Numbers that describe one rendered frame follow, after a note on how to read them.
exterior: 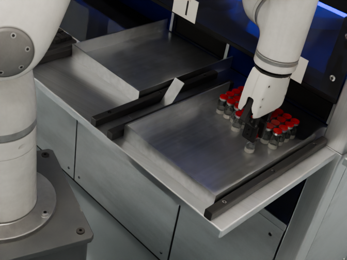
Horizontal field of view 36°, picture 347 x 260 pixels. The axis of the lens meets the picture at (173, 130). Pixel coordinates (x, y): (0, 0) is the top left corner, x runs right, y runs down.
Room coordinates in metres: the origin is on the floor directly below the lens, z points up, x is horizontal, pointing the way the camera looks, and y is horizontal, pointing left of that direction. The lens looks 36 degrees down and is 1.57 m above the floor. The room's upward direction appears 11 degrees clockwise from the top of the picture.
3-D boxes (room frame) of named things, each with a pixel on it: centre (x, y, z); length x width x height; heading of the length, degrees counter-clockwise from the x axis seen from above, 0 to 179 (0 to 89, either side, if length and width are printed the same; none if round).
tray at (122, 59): (1.25, 0.09, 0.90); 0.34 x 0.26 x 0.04; 141
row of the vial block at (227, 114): (1.01, -0.16, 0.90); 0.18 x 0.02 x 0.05; 50
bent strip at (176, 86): (1.02, 0.05, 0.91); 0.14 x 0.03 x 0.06; 141
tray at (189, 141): (0.94, -0.11, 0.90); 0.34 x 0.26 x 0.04; 140
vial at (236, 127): (1.00, -0.14, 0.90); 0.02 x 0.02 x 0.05
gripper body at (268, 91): (0.93, -0.17, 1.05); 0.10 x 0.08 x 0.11; 141
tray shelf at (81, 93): (1.09, 0.00, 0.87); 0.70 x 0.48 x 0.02; 51
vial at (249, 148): (0.93, -0.17, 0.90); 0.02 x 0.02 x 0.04
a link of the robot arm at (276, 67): (0.93, -0.17, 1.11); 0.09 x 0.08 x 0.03; 141
